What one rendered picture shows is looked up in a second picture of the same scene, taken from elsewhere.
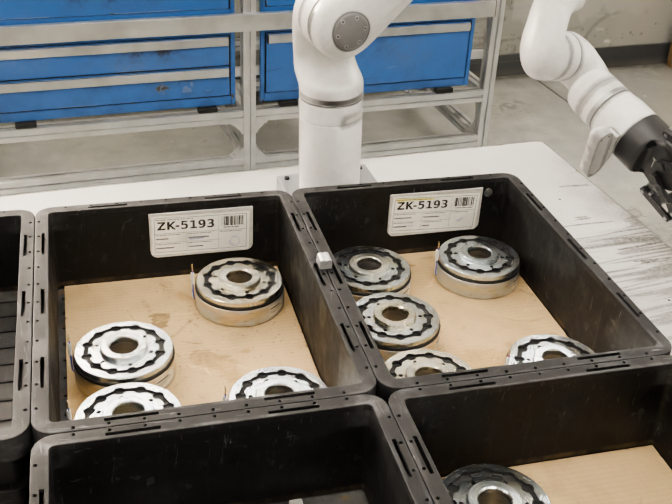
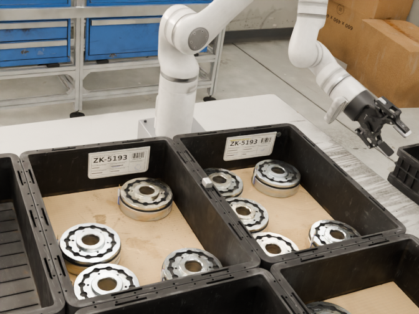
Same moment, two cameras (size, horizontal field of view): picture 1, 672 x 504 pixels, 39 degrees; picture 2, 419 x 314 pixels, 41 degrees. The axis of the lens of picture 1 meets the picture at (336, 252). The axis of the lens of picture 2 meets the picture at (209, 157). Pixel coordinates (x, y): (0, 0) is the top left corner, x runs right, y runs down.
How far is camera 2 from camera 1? 0.23 m
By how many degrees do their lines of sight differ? 12
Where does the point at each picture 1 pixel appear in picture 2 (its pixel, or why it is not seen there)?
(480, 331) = (286, 217)
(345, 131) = (188, 96)
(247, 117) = (78, 70)
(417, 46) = not seen: hidden behind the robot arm
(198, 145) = (41, 85)
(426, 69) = not seen: hidden behind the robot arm
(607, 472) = (375, 299)
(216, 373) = (144, 252)
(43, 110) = not seen: outside the picture
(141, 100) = (11, 59)
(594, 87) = (333, 73)
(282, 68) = (99, 40)
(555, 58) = (310, 56)
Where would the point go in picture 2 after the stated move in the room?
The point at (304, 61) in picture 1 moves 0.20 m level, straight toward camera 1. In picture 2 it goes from (165, 54) to (178, 92)
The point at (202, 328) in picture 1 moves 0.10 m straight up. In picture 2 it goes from (128, 223) to (131, 179)
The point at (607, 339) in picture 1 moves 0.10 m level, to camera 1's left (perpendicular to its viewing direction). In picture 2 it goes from (362, 222) to (313, 221)
